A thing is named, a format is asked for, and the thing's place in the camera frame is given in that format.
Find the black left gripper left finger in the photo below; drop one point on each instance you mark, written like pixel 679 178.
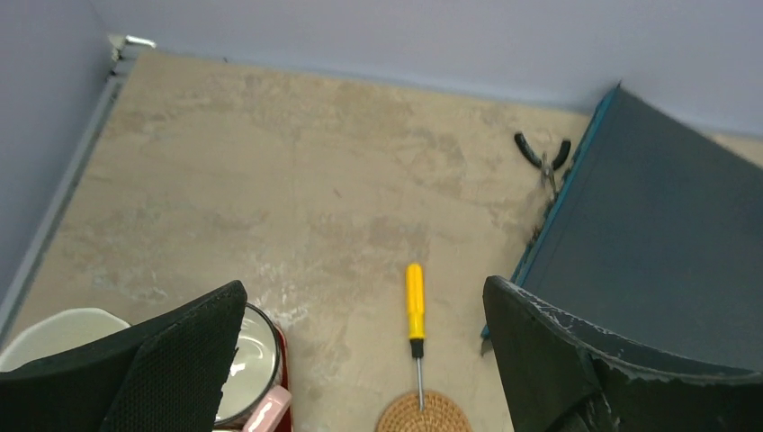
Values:
pixel 164 374

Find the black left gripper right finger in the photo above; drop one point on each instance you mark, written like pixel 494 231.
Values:
pixel 562 373

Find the woven cork coaster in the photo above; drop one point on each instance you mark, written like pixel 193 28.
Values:
pixel 440 414

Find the dark flat metal box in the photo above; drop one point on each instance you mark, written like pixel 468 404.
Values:
pixel 655 239

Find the yellow handled screwdriver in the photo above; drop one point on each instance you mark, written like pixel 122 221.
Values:
pixel 415 300

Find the black handled pliers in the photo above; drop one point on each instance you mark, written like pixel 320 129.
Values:
pixel 547 166

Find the aluminium table rail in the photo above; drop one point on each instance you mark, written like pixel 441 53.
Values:
pixel 125 54

